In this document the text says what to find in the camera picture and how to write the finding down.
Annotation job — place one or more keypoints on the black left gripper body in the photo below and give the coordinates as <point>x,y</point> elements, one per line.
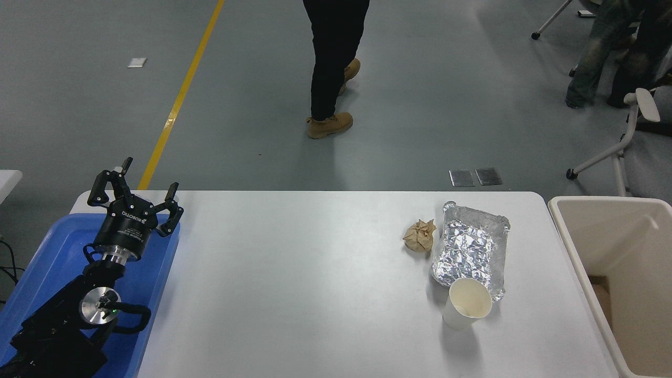
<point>126,228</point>

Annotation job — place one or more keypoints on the foil tray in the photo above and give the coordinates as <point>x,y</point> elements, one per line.
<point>470,247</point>

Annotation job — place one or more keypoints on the white paper cup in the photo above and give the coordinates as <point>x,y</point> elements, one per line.
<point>464,310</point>

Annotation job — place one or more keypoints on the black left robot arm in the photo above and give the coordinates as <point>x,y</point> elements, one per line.
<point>52,336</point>

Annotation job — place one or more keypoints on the blue plastic tray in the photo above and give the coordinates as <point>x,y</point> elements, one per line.
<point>149,273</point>

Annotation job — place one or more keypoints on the white side table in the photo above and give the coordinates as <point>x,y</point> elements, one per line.
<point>8,184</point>

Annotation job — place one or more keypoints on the person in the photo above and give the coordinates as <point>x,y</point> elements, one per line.
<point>598,42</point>
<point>331,52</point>

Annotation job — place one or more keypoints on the crumpled tan paper ball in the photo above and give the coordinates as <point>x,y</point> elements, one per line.
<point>420,236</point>

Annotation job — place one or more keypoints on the metal floor plate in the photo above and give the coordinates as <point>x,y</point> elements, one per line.
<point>462,178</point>
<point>489,176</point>

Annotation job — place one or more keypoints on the white chair leg with wheel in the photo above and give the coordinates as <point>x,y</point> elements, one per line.
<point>551,20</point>

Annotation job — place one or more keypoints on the brown cardboard piece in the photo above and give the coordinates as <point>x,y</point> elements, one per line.
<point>602,296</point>

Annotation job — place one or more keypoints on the large pale bin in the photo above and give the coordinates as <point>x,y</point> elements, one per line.
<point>630,247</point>

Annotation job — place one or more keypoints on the white office chair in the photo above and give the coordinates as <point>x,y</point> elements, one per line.
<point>630,134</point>

